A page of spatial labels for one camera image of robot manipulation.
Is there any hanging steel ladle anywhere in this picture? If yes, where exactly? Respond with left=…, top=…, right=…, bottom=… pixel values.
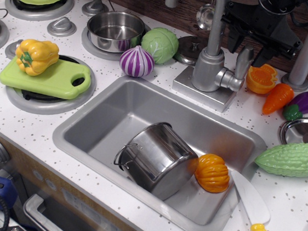
left=196, top=4, right=215, bottom=31

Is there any green cabbage toy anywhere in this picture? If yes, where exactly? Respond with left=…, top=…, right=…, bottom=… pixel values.
left=141, top=27, right=179, bottom=64

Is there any yellow bell pepper toy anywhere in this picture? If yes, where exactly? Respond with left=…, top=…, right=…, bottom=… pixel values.
left=15, top=39, right=59, bottom=76

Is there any grey sink basin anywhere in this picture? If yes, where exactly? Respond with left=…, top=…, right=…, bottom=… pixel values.
left=53, top=76, right=266, bottom=231

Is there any purple striped onion toy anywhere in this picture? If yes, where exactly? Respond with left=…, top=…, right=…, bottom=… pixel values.
left=119, top=46, right=155, bottom=78

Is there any steel saucepan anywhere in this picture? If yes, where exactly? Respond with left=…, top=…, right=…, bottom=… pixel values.
left=82, top=10, right=146, bottom=54

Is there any green cutting board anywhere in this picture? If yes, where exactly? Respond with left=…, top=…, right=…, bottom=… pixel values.
left=0, top=57, right=91, bottom=100

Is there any steel pot lid right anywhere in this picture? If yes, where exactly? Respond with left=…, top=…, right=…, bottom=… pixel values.
left=279, top=117, right=308, bottom=144

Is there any oven door handle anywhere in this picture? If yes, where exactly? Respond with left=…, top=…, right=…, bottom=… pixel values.
left=23, top=194, right=64, bottom=231

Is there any silver toy faucet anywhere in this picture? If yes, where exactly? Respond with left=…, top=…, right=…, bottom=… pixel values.
left=172, top=0, right=245, bottom=112

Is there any grey stove knob middle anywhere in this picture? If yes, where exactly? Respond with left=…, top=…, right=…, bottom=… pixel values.
left=47, top=16, right=77, bottom=37

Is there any grey stove knob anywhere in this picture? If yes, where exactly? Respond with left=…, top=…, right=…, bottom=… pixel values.
left=82, top=0, right=109, bottom=17
left=5, top=39, right=23, bottom=60
left=47, top=16, right=77, bottom=37

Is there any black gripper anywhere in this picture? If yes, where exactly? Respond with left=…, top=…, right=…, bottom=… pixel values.
left=222, top=1, right=302, bottom=67

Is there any grey stove knob left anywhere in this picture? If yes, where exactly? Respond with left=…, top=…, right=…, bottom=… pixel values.
left=5, top=39, right=23, bottom=60

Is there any grey burner ring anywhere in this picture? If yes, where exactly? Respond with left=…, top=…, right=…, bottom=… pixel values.
left=2, top=48, right=100, bottom=121
left=3, top=0, right=75, bottom=26

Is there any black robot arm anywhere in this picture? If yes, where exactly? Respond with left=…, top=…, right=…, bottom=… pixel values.
left=221, top=0, right=308, bottom=67

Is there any orange pepper half toy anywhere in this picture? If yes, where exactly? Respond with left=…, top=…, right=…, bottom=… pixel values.
left=246, top=64, right=277, bottom=94

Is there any steel pot in sink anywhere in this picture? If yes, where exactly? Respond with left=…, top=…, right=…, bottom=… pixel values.
left=113, top=122, right=199, bottom=200

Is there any steel lid behind faucet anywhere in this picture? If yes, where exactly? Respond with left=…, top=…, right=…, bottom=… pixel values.
left=173, top=36, right=207, bottom=66

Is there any green bitter gourd toy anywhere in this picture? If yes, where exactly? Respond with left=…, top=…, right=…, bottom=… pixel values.
left=254, top=143, right=308, bottom=177

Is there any orange pumpkin half toy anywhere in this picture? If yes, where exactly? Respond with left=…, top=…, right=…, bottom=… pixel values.
left=195, top=153, right=230, bottom=193

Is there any grey burner ring front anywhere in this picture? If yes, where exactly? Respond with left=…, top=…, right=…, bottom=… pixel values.
left=2, top=48, right=100, bottom=121

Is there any grey stove knob top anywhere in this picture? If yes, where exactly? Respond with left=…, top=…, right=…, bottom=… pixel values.
left=82, top=0, right=109, bottom=17

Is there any purple eggplant toy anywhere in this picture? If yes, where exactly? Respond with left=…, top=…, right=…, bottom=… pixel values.
left=282, top=92, right=308, bottom=121

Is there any orange carrot toy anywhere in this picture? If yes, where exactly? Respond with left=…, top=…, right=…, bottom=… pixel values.
left=262, top=83, right=295, bottom=115

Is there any white yellow toy knife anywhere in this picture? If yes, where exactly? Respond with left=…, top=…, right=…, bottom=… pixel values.
left=231, top=170, right=271, bottom=231

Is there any grey burner ring back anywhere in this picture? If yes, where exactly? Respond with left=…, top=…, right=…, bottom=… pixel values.
left=3, top=0, right=75, bottom=26

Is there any silver faucet lever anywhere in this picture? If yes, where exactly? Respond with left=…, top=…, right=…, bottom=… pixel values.
left=234, top=45, right=254, bottom=80

